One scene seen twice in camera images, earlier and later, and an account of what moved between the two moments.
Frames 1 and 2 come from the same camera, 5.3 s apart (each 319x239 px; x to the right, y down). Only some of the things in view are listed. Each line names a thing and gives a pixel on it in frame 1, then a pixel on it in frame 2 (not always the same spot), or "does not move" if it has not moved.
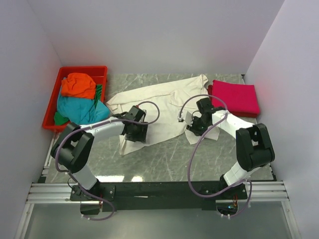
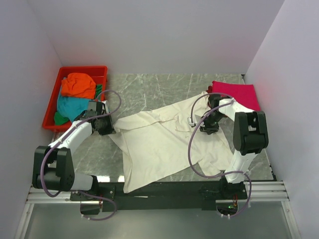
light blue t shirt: (81, 110) does not move
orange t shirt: (78, 85) does not move
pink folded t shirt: (238, 97) does not move
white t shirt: (163, 103) -> (159, 144)
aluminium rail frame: (259, 191) does not move
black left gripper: (140, 137) -> (109, 130)
